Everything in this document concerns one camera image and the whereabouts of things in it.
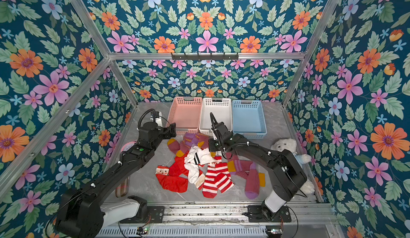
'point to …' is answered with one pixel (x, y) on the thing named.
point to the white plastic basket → (221, 111)
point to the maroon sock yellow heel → (237, 167)
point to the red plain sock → (178, 167)
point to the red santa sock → (174, 184)
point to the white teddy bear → (279, 144)
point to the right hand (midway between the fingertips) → (213, 142)
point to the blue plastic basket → (248, 119)
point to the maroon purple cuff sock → (190, 139)
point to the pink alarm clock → (127, 146)
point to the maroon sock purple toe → (252, 182)
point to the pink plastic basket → (186, 114)
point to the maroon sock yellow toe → (180, 149)
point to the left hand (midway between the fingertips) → (168, 122)
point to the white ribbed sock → (194, 157)
